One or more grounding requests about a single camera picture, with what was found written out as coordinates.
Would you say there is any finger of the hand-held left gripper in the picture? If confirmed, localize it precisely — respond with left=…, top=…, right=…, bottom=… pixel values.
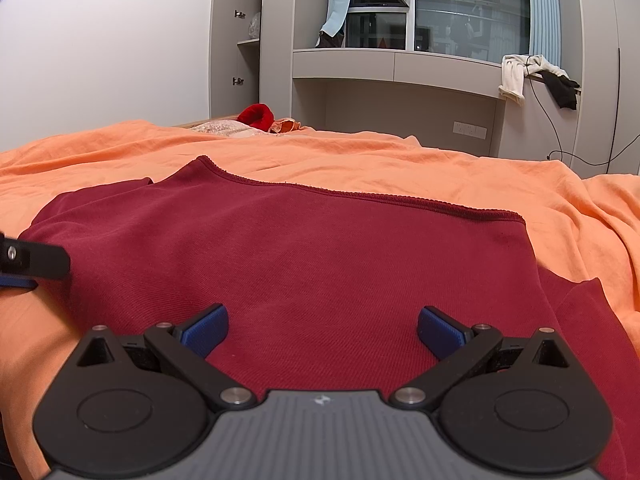
left=0, top=232, right=70, bottom=292

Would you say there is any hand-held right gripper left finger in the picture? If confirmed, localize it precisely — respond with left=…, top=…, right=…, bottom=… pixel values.
left=75, top=303, right=258, bottom=411

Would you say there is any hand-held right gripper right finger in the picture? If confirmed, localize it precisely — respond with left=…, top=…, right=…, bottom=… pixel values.
left=390, top=305, right=571, bottom=411

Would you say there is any dark red shirt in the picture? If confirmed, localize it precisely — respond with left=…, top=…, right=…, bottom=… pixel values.
left=17, top=155, right=640, bottom=480

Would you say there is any orange blanket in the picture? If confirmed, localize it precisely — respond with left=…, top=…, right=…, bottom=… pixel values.
left=0, top=120, right=640, bottom=480

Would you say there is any pink patterned pillow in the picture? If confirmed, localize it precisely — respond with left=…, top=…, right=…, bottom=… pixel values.
left=190, top=119, right=264, bottom=139

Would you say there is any small orange cloth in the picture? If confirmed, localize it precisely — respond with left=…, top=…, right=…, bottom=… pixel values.
left=267, top=118, right=304, bottom=136

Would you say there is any red plush item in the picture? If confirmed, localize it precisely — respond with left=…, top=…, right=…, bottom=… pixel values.
left=236, top=103, right=275, bottom=130

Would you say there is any white cloth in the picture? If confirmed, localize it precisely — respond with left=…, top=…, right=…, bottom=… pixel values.
left=498, top=54, right=564, bottom=106

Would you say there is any black cloth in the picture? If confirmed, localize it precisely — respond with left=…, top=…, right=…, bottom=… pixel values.
left=540, top=70, right=582, bottom=111

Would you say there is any grey built-in cabinet unit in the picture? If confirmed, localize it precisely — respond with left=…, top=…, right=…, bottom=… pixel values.
left=209, top=0, right=640, bottom=177

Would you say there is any window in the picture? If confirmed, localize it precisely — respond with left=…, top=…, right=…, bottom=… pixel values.
left=345, top=0, right=534, bottom=64

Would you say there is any light blue pleated curtain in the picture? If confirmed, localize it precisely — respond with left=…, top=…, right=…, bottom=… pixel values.
left=527, top=0, right=561, bottom=61

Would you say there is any white wall socket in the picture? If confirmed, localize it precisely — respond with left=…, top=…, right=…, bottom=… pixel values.
left=452, top=121, right=487, bottom=140

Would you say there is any thin black cable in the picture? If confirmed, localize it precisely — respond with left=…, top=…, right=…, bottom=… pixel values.
left=524, top=57, right=640, bottom=167

